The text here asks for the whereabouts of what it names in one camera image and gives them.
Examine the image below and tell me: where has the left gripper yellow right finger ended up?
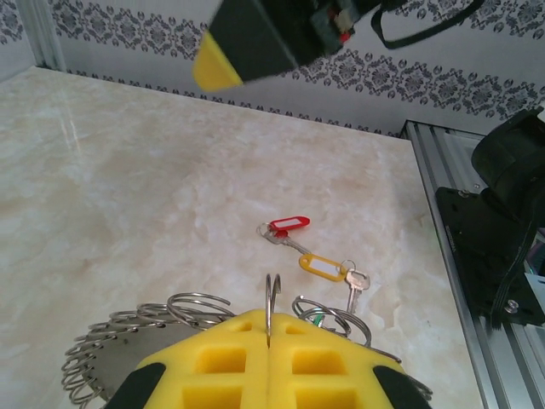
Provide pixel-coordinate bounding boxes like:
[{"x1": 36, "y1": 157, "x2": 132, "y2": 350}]
[{"x1": 268, "y1": 313, "x2": 432, "y2": 409}]

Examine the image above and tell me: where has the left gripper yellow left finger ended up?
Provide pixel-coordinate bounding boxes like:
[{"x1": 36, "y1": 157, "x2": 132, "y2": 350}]
[{"x1": 104, "y1": 309, "x2": 272, "y2": 409}]

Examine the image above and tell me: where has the red plastic key tag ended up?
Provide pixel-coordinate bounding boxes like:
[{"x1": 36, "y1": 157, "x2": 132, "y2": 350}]
[{"x1": 270, "y1": 216, "x2": 312, "y2": 233}]

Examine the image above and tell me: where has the yellow plastic key tag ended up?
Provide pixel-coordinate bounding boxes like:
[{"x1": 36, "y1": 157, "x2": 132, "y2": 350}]
[{"x1": 297, "y1": 253, "x2": 347, "y2": 285}]

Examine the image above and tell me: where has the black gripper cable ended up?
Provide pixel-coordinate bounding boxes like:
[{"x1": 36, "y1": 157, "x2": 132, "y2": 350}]
[{"x1": 369, "y1": 0, "x2": 485, "y2": 50}]

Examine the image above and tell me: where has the aluminium frame post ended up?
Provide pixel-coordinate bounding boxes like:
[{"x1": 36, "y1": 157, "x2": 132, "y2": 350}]
[{"x1": 27, "y1": 0, "x2": 67, "y2": 72}]

